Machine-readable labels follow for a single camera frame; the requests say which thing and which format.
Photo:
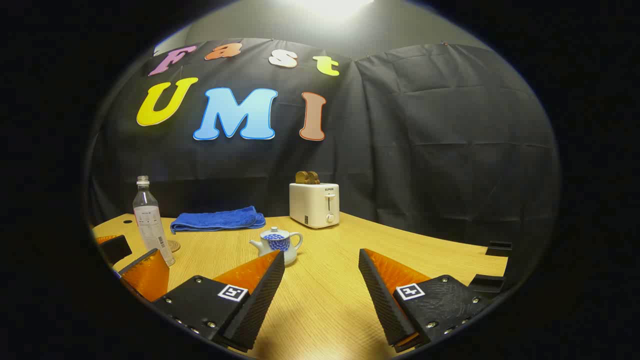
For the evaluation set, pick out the clear plastic water bottle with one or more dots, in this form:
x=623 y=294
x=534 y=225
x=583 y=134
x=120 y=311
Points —
x=150 y=225

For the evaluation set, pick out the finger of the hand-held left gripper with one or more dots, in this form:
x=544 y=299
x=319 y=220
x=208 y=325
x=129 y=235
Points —
x=147 y=275
x=115 y=249

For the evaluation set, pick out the white toaster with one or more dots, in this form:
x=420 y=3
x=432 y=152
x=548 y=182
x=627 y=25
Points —
x=312 y=205

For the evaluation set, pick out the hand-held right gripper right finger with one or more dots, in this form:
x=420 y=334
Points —
x=382 y=305

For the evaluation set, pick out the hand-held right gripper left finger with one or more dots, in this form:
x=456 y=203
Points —
x=257 y=305

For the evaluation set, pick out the white blue patterned teacup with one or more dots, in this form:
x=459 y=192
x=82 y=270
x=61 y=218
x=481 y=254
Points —
x=280 y=246

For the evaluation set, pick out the round cork coaster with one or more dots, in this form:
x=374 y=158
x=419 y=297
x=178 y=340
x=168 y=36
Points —
x=175 y=246

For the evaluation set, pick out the black table edge block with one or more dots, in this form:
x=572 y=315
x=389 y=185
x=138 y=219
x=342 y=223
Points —
x=500 y=248
x=487 y=284

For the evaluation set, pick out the folded blue towel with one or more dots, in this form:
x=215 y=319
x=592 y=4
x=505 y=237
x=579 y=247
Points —
x=215 y=220

